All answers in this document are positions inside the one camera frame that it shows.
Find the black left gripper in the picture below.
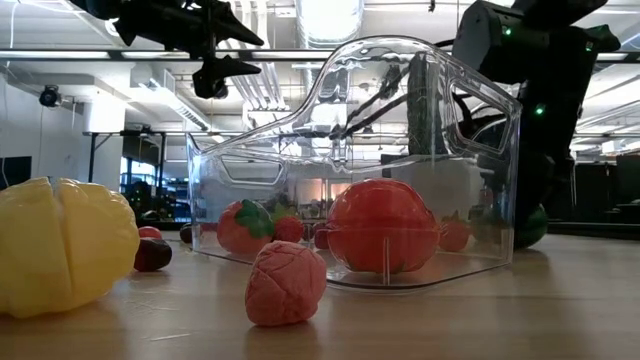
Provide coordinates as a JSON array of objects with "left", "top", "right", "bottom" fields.
[{"left": 113, "top": 0, "right": 266, "bottom": 100}]

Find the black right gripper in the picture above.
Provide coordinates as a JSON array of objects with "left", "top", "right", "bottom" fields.
[{"left": 514, "top": 99, "right": 584, "bottom": 221}]

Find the red toy strawberry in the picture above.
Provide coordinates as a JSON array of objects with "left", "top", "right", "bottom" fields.
[
  {"left": 216, "top": 198, "right": 277, "bottom": 256},
  {"left": 438, "top": 210, "right": 472, "bottom": 253},
  {"left": 271, "top": 202, "right": 306, "bottom": 245}
]

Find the clear plastic container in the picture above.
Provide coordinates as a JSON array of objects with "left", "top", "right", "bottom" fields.
[{"left": 185, "top": 34, "right": 524, "bottom": 292}]

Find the large red toy tomato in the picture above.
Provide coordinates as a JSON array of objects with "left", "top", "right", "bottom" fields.
[{"left": 325, "top": 178, "right": 442, "bottom": 275}]

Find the pink toy raspberry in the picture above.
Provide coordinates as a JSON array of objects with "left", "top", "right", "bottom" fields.
[{"left": 244, "top": 239, "right": 329, "bottom": 328}]

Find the yellow toy bell pepper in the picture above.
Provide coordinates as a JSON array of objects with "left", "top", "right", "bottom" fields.
[{"left": 0, "top": 175, "right": 142, "bottom": 320}]

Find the black metal stand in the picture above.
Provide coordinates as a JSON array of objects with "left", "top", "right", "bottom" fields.
[{"left": 82, "top": 129, "right": 169, "bottom": 184}]

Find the black ceiling spotlight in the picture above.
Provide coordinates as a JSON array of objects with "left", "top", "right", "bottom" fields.
[{"left": 38, "top": 84, "right": 63, "bottom": 109}]

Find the silver ceiling air duct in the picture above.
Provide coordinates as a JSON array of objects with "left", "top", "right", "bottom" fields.
[{"left": 293, "top": 0, "right": 366, "bottom": 50}]

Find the black wall monitor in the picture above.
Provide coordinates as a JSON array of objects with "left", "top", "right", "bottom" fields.
[{"left": 0, "top": 155, "right": 33, "bottom": 191}]

